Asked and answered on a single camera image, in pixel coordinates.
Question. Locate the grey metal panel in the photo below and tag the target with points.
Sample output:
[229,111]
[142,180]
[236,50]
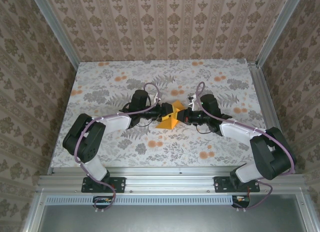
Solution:
[162,219]

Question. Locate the long aluminium frame rail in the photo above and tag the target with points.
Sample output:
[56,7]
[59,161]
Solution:
[170,179]

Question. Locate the black connector box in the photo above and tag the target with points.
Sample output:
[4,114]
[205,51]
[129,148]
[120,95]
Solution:
[100,204]
[246,203]

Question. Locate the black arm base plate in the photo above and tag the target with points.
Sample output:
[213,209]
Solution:
[220,185]
[117,184]

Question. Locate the orange paper sheet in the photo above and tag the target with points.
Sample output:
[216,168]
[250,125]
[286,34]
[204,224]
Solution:
[166,125]

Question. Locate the floral patterned table cover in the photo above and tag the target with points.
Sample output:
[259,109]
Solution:
[112,74]

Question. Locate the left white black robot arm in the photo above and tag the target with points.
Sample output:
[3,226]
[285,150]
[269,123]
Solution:
[82,142]

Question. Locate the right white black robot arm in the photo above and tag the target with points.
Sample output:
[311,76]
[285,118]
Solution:
[270,154]

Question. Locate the short aluminium side rail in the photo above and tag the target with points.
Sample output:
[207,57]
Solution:
[260,92]

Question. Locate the aluminium corner post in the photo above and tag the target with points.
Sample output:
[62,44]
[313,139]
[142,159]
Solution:
[280,29]
[55,34]

